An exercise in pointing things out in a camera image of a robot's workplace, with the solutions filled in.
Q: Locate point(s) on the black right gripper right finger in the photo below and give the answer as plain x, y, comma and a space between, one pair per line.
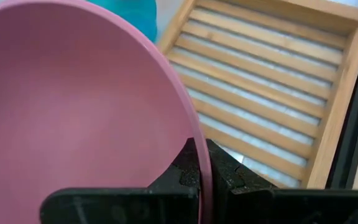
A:
228, 174

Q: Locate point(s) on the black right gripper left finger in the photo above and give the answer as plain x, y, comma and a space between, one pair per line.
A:
185, 174

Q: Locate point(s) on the large light pink bowl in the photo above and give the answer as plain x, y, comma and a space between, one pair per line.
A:
73, 109

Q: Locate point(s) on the small teal bowl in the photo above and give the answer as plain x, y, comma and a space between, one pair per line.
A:
129, 15

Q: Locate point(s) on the wooden slatted shelf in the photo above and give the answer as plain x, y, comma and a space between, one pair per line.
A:
337, 124

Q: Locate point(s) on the black aluminium table frame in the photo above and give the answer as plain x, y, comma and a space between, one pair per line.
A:
353, 124

